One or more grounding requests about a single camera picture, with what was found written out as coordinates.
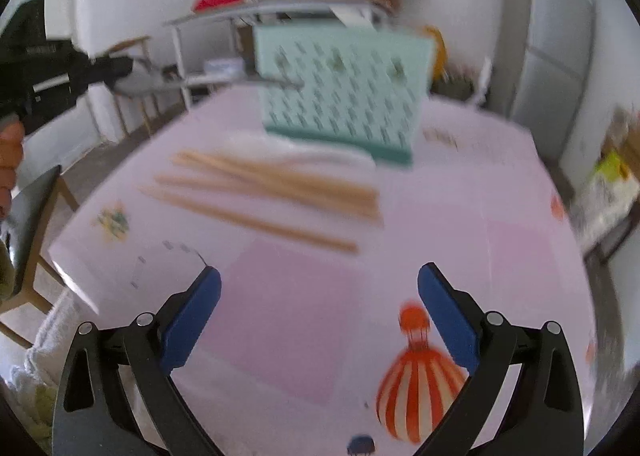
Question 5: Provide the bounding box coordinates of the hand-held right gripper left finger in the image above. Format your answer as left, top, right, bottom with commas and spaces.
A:
51, 265, 223, 456

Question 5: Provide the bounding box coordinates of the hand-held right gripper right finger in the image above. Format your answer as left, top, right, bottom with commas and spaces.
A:
416, 262, 586, 456

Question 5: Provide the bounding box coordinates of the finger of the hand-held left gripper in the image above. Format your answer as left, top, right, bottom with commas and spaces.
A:
87, 55, 135, 88

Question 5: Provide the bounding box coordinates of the wooden chopstick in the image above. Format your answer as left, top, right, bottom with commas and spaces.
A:
172, 152, 380, 202
156, 175, 383, 226
180, 151, 381, 217
141, 186, 360, 255

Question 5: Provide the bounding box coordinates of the mint green utensil holder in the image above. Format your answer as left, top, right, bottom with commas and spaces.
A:
252, 23, 436, 167

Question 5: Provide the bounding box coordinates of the person's left hand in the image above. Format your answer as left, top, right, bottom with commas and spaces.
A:
0, 118, 25, 222

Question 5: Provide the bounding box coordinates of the wooden chair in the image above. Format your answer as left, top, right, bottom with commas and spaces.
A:
110, 36, 188, 137
0, 165, 81, 349

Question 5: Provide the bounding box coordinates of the white side table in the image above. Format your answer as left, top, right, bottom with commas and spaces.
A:
162, 0, 386, 109

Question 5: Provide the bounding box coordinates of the white towel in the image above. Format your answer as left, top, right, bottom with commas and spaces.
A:
0, 292, 83, 442

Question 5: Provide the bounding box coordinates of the yellow green rice bag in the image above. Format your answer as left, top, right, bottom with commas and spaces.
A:
575, 148, 633, 237

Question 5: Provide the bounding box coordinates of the white slim appliance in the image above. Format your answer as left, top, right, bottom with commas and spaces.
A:
475, 56, 493, 107

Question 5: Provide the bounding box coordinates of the cardboard box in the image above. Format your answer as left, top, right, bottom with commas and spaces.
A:
602, 106, 640, 157

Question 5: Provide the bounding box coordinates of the orange plastic bag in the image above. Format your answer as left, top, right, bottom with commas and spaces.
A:
425, 26, 446, 82

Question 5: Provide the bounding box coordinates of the grey refrigerator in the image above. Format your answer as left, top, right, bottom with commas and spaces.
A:
487, 0, 598, 162

